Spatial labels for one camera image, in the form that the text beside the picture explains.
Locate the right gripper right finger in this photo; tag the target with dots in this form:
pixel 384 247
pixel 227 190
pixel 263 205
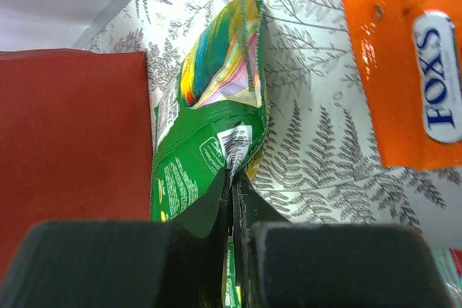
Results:
pixel 283 264

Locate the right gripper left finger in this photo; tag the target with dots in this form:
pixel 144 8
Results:
pixel 78 263

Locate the green snack packet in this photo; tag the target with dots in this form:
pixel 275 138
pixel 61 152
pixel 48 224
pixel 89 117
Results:
pixel 209 123

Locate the teal candy bag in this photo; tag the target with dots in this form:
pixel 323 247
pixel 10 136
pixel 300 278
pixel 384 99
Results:
pixel 448 261

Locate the red paper bag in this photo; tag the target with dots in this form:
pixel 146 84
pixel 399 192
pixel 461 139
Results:
pixel 76 139

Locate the orange Fox's candy bag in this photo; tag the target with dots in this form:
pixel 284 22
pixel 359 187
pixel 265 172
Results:
pixel 409 58

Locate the floral table mat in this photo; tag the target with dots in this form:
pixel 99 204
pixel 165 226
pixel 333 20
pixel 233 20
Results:
pixel 321 161

